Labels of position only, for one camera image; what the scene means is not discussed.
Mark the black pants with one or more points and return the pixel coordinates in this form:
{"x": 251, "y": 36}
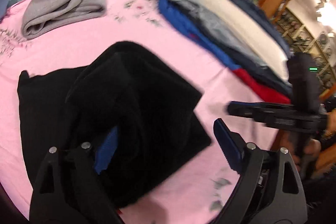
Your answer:
{"x": 131, "y": 98}

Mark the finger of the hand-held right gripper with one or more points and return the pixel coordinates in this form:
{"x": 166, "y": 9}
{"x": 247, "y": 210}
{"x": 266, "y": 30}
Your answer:
{"x": 252, "y": 109}

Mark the dark navy folded garment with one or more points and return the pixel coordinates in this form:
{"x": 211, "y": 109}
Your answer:
{"x": 262, "y": 74}

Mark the person's right hand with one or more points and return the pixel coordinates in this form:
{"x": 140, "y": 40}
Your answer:
{"x": 331, "y": 125}

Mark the light grey folded garment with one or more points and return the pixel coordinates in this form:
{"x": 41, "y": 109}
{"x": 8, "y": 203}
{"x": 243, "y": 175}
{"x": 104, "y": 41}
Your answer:
{"x": 210, "y": 22}

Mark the pink floral blanket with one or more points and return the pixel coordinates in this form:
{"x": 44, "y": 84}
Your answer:
{"x": 183, "y": 61}

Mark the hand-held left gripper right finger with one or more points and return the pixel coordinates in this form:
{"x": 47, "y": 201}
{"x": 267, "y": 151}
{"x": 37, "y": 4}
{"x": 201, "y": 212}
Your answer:
{"x": 227, "y": 142}

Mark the dark blue denim jeans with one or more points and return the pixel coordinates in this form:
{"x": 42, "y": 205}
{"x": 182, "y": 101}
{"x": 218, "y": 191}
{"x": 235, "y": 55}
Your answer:
{"x": 257, "y": 11}

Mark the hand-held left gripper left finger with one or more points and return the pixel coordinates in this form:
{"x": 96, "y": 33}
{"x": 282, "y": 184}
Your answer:
{"x": 105, "y": 153}

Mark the stack of folded clothes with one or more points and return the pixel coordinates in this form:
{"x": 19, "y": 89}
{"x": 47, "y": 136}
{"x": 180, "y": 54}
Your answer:
{"x": 183, "y": 22}

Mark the grey pants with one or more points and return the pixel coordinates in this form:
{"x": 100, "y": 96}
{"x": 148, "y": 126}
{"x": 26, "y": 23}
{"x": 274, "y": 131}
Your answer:
{"x": 63, "y": 6}

